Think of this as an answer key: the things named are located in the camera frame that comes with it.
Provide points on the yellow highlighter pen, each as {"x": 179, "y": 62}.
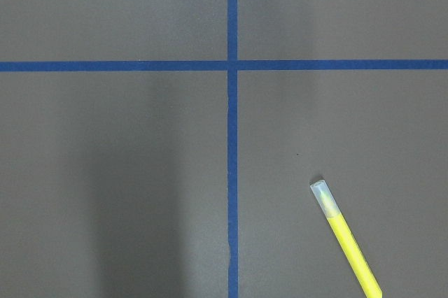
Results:
{"x": 346, "y": 239}

